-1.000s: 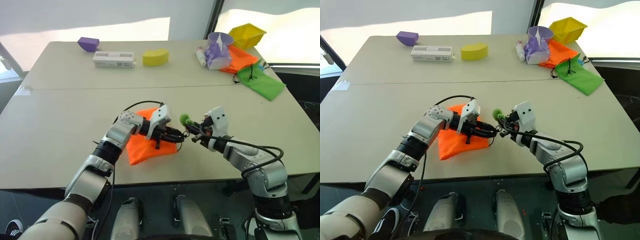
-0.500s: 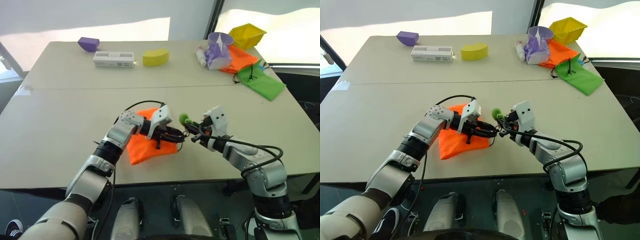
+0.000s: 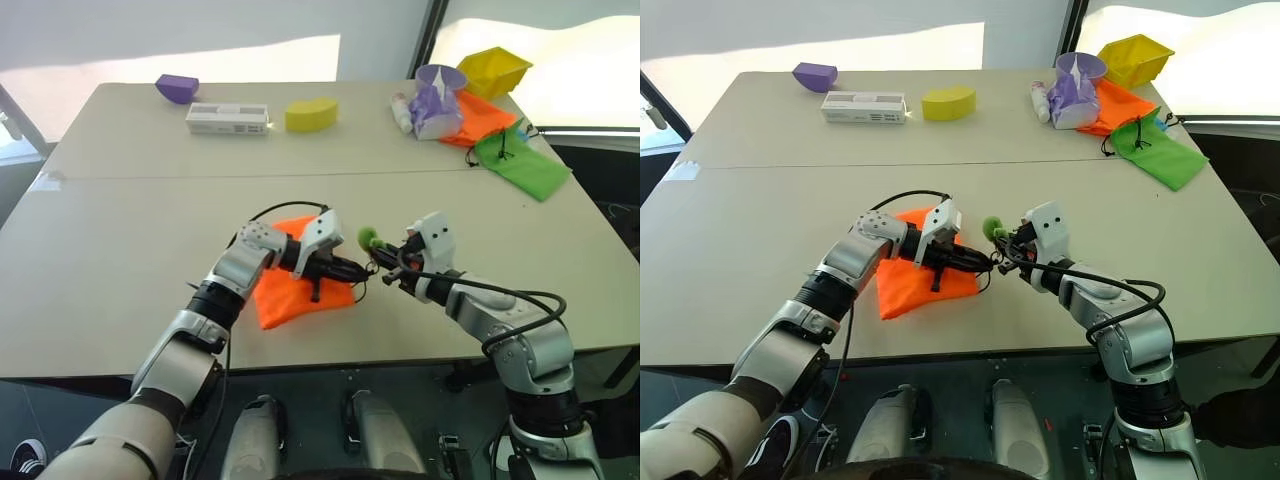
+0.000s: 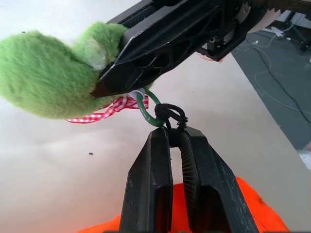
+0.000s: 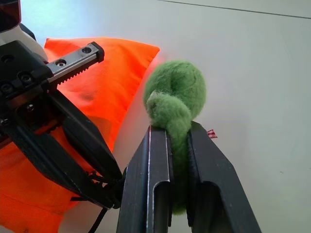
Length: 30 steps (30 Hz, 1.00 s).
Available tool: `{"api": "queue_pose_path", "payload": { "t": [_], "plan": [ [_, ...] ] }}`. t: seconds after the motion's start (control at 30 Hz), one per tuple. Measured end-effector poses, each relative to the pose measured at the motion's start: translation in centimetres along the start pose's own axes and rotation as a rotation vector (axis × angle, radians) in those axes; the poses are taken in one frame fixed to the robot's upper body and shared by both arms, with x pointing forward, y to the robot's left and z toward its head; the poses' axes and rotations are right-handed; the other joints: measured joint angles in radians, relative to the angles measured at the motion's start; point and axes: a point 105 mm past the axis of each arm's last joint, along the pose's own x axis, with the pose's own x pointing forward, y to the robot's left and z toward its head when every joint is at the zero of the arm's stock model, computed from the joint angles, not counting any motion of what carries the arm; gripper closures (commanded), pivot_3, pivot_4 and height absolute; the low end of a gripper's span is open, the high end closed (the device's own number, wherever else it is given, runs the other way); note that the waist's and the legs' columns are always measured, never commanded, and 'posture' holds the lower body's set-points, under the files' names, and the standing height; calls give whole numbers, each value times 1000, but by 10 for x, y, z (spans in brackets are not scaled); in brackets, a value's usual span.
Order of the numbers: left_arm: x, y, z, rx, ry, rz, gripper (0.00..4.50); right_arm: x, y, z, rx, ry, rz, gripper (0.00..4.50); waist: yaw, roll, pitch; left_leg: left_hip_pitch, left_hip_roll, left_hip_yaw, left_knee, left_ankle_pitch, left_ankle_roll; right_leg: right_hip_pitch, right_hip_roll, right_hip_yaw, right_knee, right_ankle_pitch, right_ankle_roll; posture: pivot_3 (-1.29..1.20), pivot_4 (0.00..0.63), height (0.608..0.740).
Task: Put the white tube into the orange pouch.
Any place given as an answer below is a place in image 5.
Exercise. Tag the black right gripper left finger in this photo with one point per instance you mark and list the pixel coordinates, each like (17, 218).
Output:
(145, 182)

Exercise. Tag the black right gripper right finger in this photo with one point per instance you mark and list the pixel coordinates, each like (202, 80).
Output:
(213, 194)

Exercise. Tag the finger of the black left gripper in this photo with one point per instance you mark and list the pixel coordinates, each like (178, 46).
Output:
(90, 140)
(60, 167)

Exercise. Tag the red checked fabric tag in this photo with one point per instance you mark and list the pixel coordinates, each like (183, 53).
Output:
(212, 133)

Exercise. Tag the orange fabric pouch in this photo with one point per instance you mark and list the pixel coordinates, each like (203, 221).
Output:
(109, 80)

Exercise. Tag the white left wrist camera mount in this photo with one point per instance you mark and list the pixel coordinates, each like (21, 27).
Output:
(26, 41)

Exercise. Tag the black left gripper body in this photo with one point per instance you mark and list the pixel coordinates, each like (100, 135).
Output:
(22, 72)

